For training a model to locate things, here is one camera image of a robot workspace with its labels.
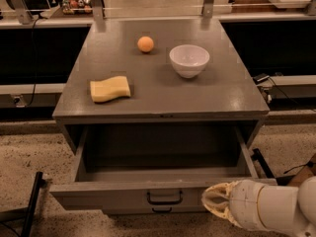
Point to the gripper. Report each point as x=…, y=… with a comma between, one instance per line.
x=245, y=199

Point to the grey top drawer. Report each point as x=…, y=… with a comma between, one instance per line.
x=130, y=169

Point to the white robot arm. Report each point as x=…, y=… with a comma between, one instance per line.
x=289, y=210

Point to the grey metal drawer cabinet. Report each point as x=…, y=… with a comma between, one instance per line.
x=223, y=91

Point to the black metal bar right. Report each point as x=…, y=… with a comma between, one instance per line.
x=281, y=181

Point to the black metal bar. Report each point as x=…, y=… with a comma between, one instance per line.
x=281, y=181
x=30, y=212

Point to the brown cardboard box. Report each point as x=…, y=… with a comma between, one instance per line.
x=308, y=171

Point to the small black device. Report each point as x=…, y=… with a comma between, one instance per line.
x=261, y=78

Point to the white bowl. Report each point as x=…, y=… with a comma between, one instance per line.
x=189, y=60

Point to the yellow sponge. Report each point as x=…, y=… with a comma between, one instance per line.
x=109, y=89

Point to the orange ball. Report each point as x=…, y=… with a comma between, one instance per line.
x=145, y=44

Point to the black metal bar left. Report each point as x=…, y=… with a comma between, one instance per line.
x=30, y=212

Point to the black lower drawer handle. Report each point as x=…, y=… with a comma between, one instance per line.
x=160, y=210

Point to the grey metal post middle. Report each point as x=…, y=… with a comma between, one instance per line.
x=98, y=10

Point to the grey metal post left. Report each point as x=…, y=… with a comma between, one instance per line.
x=23, y=14

